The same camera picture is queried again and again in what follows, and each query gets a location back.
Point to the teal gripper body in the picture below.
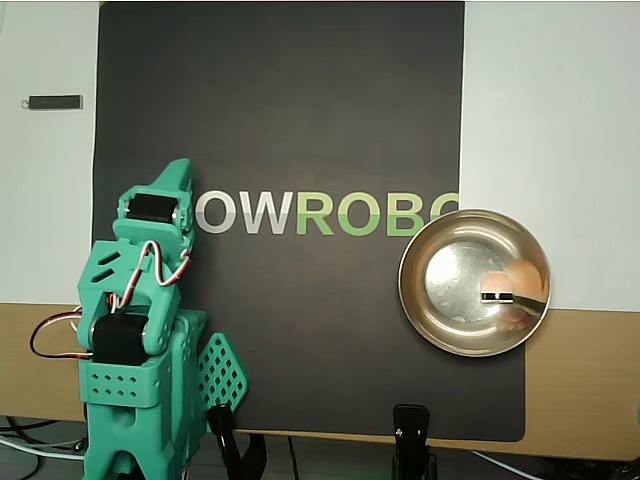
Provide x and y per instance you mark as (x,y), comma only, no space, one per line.
(150,206)

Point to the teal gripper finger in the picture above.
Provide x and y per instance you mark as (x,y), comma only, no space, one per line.
(165,182)
(187,200)

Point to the cork ball with black base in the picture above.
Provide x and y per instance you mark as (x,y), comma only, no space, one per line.
(497,282)

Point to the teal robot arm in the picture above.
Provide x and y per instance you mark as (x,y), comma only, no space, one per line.
(125,395)

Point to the metal bowl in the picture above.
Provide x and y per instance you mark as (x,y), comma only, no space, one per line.
(450,310)

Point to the black USB stick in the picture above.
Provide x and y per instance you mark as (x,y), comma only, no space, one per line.
(52,102)

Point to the black mat with WOWROBO print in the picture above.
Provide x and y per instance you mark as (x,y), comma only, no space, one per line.
(280,75)

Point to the black table clamp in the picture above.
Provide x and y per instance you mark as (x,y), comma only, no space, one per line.
(222,430)

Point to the white sheet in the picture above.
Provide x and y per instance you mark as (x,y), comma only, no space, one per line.
(550,150)

